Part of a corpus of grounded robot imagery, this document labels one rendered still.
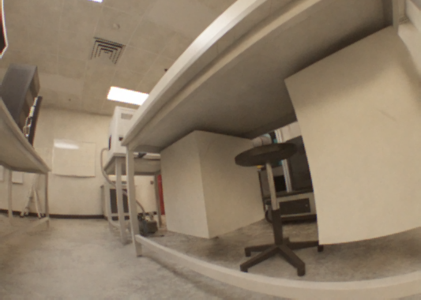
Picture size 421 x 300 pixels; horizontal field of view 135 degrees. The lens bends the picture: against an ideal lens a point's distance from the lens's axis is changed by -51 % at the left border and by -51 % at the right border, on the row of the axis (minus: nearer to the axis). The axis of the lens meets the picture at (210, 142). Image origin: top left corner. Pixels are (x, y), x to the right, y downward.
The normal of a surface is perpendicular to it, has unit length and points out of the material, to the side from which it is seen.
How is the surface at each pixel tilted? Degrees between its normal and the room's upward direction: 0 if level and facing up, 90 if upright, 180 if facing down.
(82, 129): 90
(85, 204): 90
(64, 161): 90
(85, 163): 90
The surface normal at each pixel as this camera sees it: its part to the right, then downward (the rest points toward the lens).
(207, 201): 0.64, -0.30
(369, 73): -0.76, -0.10
